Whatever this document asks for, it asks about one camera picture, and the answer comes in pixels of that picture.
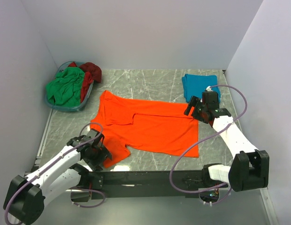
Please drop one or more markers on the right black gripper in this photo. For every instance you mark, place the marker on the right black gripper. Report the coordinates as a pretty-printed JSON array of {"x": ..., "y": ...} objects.
[{"x": 192, "y": 103}]

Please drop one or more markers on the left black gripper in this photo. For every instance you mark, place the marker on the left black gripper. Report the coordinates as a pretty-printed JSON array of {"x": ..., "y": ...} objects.
[{"x": 103, "y": 154}]

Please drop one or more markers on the orange t shirt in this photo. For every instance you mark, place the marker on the orange t shirt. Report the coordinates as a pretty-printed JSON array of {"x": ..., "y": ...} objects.
[{"x": 153, "y": 126}]

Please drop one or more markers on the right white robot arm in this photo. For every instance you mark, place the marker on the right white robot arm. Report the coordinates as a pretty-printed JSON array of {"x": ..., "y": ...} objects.
[{"x": 250, "y": 167}]

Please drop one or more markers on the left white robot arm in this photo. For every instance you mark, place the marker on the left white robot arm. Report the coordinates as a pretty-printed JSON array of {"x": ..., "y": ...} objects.
[{"x": 76, "y": 166}]

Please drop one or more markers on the folded blue t shirt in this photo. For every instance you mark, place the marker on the folded blue t shirt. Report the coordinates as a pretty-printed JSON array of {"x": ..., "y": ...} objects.
[{"x": 194, "y": 85}]

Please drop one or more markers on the blue plastic basket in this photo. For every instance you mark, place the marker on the blue plastic basket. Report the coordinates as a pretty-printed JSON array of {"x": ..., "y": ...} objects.
[{"x": 69, "y": 109}]

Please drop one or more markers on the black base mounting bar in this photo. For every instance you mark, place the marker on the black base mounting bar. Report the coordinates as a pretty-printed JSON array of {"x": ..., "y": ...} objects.
[{"x": 141, "y": 184}]

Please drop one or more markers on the green t shirt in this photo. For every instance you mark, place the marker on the green t shirt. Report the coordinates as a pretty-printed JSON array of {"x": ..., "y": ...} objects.
[{"x": 64, "y": 90}]

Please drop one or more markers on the dark red t shirt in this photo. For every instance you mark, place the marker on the dark red t shirt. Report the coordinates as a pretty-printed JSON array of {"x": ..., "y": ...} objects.
[{"x": 93, "y": 73}]

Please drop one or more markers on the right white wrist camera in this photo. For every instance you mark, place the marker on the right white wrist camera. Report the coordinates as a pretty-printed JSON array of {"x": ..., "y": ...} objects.
[{"x": 208, "y": 88}]

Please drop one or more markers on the aluminium frame rail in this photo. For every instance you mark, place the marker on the aluminium frame rail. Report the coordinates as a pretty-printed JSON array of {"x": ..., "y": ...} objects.
[{"x": 251, "y": 207}]

